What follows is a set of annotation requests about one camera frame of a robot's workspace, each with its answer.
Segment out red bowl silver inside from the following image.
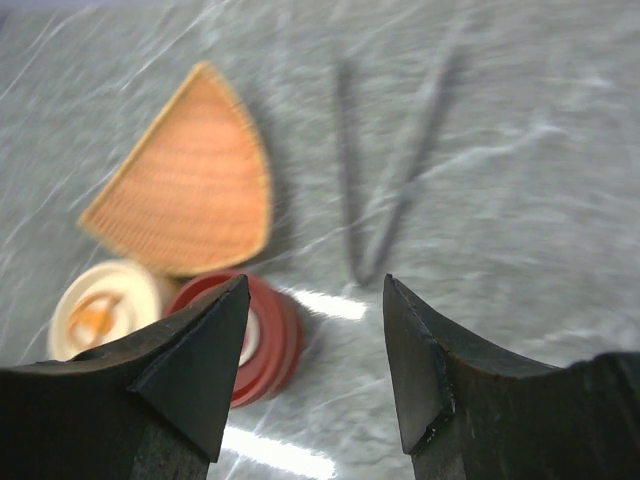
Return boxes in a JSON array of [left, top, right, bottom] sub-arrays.
[[231, 309, 303, 408]]

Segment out metal tongs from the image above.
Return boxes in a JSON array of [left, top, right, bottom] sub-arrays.
[[336, 51, 462, 288]]

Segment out cream lid with orange handle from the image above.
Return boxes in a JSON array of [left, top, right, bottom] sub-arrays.
[[47, 260, 159, 361]]

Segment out red lid with white handle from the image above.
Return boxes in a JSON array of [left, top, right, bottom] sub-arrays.
[[164, 269, 304, 350]]

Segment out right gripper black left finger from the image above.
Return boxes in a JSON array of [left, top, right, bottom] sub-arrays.
[[1, 275, 250, 479]]

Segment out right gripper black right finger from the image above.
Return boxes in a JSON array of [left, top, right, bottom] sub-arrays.
[[383, 276, 639, 479]]

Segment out woven bamboo tray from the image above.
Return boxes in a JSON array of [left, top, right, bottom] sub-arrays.
[[78, 62, 274, 277]]

